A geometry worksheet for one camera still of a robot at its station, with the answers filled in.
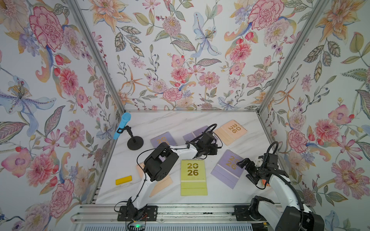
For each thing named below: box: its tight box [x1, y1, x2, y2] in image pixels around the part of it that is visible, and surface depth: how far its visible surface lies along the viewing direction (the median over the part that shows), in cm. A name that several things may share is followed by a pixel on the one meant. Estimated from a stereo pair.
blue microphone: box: [113, 112, 132, 141], surface depth 86 cm
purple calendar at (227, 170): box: [210, 149, 246, 190], surface depth 90 cm
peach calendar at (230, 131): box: [213, 119, 249, 146], surface depth 109 cm
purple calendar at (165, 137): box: [149, 131, 178, 149], surface depth 106 cm
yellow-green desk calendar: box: [180, 159, 208, 196], surface depth 88 cm
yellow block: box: [115, 175, 133, 186], surface depth 86 cm
